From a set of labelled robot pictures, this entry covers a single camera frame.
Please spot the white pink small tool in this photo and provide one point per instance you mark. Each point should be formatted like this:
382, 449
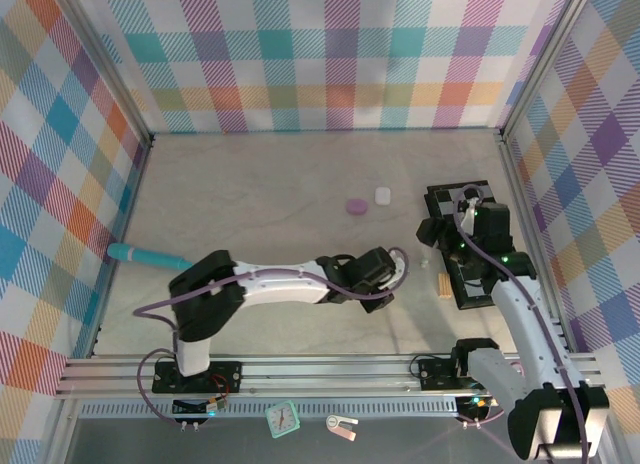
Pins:
332, 422

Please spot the aluminium mounting rail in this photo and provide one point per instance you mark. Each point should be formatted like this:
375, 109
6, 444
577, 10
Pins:
325, 374

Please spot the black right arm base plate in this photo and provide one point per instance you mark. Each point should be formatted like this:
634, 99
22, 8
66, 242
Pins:
432, 374

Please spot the small controller board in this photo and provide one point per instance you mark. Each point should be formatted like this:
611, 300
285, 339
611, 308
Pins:
210, 406
477, 404

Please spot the teal alarm clock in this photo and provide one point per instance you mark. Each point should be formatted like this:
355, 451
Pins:
282, 418

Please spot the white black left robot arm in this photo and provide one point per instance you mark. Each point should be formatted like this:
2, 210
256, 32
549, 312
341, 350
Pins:
280, 286

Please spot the aluminium side rail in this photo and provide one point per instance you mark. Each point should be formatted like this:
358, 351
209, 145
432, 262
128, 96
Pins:
523, 209
131, 199

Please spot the aluminium rear rail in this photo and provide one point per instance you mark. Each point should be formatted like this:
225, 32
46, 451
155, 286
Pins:
325, 130

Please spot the white earbud charging case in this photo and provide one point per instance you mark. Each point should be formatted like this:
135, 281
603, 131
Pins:
382, 195

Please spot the small wooden block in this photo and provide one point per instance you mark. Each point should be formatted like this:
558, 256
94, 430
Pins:
444, 286

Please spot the purple earbud charging case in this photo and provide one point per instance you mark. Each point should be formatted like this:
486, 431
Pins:
357, 207

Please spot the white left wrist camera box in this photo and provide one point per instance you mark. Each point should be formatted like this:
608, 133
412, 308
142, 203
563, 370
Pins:
399, 271

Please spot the black grey chessboard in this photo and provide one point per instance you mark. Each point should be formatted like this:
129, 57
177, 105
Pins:
442, 199

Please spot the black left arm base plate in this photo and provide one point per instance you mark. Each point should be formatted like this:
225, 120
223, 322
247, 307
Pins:
227, 376

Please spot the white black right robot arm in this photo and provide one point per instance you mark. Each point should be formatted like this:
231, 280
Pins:
525, 324

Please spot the aluminium frame post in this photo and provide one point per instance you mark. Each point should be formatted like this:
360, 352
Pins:
111, 69
544, 59

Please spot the teal pen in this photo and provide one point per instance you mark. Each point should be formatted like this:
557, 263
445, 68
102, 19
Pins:
145, 256

